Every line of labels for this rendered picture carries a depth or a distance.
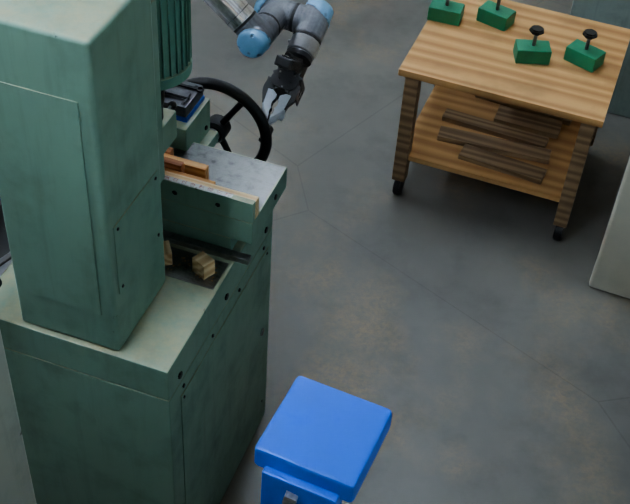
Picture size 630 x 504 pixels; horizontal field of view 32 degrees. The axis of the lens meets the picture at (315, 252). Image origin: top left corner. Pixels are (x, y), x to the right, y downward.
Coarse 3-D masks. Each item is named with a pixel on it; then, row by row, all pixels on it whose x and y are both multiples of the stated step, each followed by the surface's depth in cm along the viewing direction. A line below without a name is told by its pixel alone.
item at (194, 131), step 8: (200, 104) 252; (208, 104) 254; (200, 112) 251; (208, 112) 256; (176, 120) 247; (192, 120) 248; (200, 120) 252; (208, 120) 257; (184, 128) 245; (192, 128) 248; (200, 128) 253; (208, 128) 259; (184, 136) 246; (192, 136) 250; (200, 136) 255; (176, 144) 249; (184, 144) 248; (192, 144) 251
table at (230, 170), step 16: (208, 144) 256; (192, 160) 247; (208, 160) 247; (224, 160) 247; (240, 160) 248; (256, 160) 248; (224, 176) 243; (240, 176) 244; (256, 176) 244; (272, 176) 244; (256, 192) 240; (272, 192) 241; (176, 208) 237; (192, 208) 235; (272, 208) 244; (192, 224) 239; (208, 224) 237; (224, 224) 235; (240, 224) 234; (256, 224) 235; (240, 240) 237
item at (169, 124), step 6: (168, 114) 231; (174, 114) 231; (162, 120) 229; (168, 120) 229; (174, 120) 232; (162, 126) 227; (168, 126) 230; (174, 126) 233; (168, 132) 231; (174, 132) 234; (168, 138) 232; (174, 138) 235; (168, 144) 233
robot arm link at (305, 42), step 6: (294, 36) 277; (300, 36) 276; (306, 36) 276; (288, 42) 280; (294, 42) 276; (300, 42) 275; (306, 42) 275; (312, 42) 276; (318, 42) 278; (300, 48) 275; (306, 48) 275; (312, 48) 276; (318, 48) 279; (312, 54) 276
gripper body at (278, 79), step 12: (288, 48) 277; (300, 60) 276; (312, 60) 278; (276, 72) 274; (288, 72) 274; (300, 72) 279; (276, 84) 273; (288, 84) 273; (300, 84) 275; (300, 96) 280
